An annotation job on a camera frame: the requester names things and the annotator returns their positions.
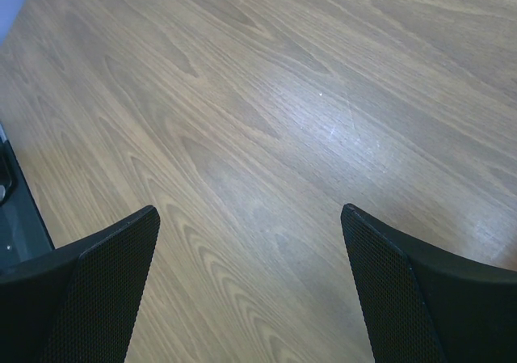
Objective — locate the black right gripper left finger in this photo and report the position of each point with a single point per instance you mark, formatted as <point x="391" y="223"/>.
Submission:
<point x="79" y="302"/>

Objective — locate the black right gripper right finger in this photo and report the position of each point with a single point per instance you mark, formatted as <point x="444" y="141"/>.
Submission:
<point x="421" y="303"/>

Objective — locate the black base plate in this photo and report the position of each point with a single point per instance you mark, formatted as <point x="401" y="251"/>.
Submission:
<point x="24" y="235"/>

